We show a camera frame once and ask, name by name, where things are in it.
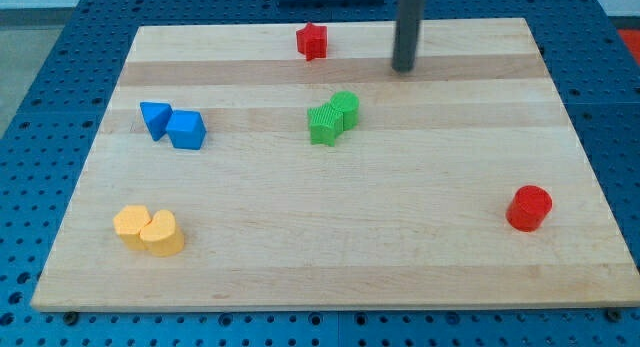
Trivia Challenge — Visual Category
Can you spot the wooden board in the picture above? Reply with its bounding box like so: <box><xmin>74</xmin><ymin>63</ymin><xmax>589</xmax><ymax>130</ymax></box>
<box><xmin>31</xmin><ymin>18</ymin><xmax>639</xmax><ymax>313</ymax></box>

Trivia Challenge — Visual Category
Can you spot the red star block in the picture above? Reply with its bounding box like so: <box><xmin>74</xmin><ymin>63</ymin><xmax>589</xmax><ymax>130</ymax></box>
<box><xmin>296</xmin><ymin>22</ymin><xmax>328</xmax><ymax>61</ymax></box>

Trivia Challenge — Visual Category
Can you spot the yellow hexagon block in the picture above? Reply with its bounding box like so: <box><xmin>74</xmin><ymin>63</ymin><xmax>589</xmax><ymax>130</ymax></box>
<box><xmin>112</xmin><ymin>205</ymin><xmax>151</xmax><ymax>251</ymax></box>

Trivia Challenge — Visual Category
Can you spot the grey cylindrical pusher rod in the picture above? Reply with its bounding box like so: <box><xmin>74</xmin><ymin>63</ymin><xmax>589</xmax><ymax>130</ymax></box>
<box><xmin>391</xmin><ymin>0</ymin><xmax>425</xmax><ymax>73</ymax></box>

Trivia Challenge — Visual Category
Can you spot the blue triangle block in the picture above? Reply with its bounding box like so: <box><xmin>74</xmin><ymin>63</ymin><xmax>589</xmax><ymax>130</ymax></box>
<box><xmin>140</xmin><ymin>101</ymin><xmax>173</xmax><ymax>141</ymax></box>

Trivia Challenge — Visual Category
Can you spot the green cylinder block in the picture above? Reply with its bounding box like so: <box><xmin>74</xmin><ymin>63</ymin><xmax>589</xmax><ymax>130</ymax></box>
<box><xmin>330</xmin><ymin>91</ymin><xmax>360</xmax><ymax>131</ymax></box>

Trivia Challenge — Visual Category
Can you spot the red cylinder block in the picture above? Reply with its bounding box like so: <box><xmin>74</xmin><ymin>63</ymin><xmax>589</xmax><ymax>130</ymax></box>
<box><xmin>505</xmin><ymin>185</ymin><xmax>553</xmax><ymax>232</ymax></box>

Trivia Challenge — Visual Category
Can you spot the blue cube block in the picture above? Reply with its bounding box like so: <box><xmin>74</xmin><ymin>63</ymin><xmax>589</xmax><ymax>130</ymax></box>
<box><xmin>166</xmin><ymin>110</ymin><xmax>206</xmax><ymax>150</ymax></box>

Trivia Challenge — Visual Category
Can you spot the green star block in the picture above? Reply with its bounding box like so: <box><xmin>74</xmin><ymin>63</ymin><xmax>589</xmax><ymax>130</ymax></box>
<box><xmin>307</xmin><ymin>103</ymin><xmax>344</xmax><ymax>147</ymax></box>

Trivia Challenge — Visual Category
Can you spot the yellow heart block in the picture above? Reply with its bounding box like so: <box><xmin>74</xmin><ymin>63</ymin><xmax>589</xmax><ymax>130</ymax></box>
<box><xmin>139</xmin><ymin>210</ymin><xmax>185</xmax><ymax>257</ymax></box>

